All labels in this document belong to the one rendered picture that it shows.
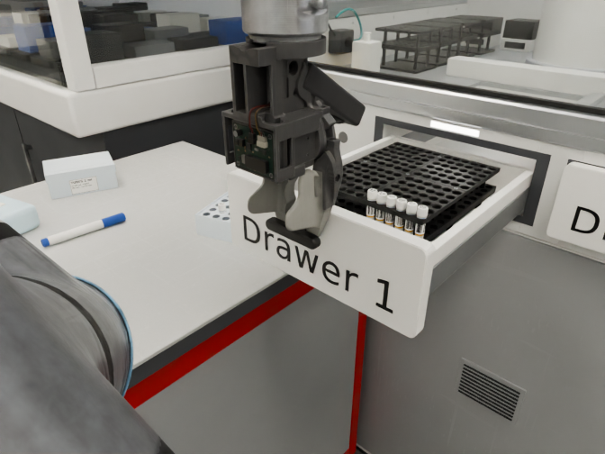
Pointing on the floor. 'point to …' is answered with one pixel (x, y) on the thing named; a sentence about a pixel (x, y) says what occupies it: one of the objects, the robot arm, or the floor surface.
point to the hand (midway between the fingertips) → (302, 227)
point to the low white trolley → (210, 314)
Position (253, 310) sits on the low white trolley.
